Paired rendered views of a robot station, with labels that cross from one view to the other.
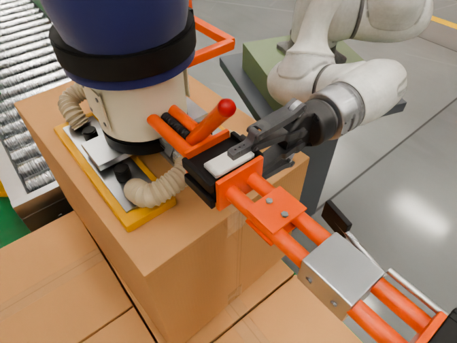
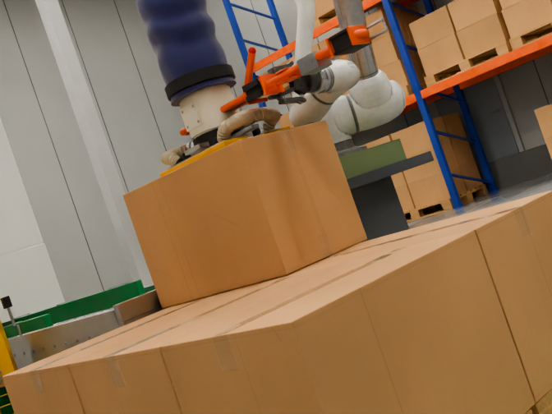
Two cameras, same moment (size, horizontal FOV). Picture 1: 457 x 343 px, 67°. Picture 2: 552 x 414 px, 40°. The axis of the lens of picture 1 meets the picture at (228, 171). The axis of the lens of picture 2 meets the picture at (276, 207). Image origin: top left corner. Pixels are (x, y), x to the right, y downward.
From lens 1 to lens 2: 2.05 m
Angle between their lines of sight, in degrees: 48
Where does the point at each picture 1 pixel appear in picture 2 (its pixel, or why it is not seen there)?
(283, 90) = (297, 108)
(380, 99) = (338, 65)
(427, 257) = not seen: outside the picture
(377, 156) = not seen: hidden behind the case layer
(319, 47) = not seen: hidden behind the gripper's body
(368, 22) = (360, 107)
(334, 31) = (340, 122)
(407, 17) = (380, 90)
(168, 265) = (251, 141)
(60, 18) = (176, 62)
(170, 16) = (220, 53)
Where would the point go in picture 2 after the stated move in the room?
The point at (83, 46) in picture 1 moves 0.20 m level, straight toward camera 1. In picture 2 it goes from (186, 69) to (213, 46)
